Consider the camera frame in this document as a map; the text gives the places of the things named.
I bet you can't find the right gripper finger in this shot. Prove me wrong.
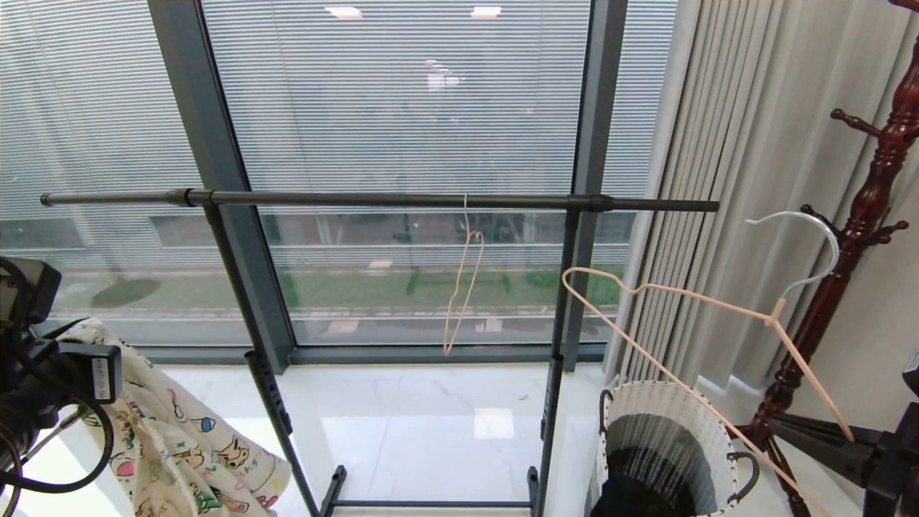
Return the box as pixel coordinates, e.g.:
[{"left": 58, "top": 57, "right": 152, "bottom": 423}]
[
  {"left": 768, "top": 414, "right": 891, "bottom": 450},
  {"left": 797, "top": 434, "right": 873, "bottom": 490}
]

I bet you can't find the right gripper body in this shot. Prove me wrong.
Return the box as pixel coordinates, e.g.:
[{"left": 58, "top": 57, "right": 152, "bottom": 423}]
[{"left": 865, "top": 404, "right": 919, "bottom": 517}]

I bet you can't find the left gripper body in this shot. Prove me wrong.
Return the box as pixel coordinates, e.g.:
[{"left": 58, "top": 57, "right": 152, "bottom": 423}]
[{"left": 0, "top": 336, "right": 123, "bottom": 440}]

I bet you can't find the cream printed garment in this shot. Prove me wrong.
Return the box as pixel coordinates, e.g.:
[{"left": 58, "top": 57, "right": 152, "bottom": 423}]
[{"left": 56, "top": 318, "right": 291, "bottom": 517}]

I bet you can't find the pink clothes hanger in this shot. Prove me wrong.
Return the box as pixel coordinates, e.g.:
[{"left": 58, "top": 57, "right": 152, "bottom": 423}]
[
  {"left": 443, "top": 194, "right": 485, "bottom": 356},
  {"left": 561, "top": 210, "right": 857, "bottom": 517}
]

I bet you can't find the white laundry basket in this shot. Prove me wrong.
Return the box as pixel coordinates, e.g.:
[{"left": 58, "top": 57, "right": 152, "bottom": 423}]
[{"left": 585, "top": 381, "right": 760, "bottom": 517}]

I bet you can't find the black clothes rack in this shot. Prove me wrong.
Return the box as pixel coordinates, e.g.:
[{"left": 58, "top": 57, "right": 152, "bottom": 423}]
[{"left": 39, "top": 188, "right": 720, "bottom": 517}]

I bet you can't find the black garment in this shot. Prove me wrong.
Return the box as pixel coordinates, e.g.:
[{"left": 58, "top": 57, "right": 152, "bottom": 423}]
[{"left": 590, "top": 447, "right": 701, "bottom": 517}]

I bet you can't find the dark wooden coat stand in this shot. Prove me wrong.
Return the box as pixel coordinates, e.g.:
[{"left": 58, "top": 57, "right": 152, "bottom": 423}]
[{"left": 732, "top": 0, "right": 919, "bottom": 517}]

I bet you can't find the beige curtain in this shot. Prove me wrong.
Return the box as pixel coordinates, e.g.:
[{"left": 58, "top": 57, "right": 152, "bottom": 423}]
[{"left": 603, "top": 0, "right": 919, "bottom": 432}]

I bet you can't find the window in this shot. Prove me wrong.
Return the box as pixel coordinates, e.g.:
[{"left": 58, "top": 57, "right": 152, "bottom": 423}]
[{"left": 0, "top": 0, "right": 679, "bottom": 374}]

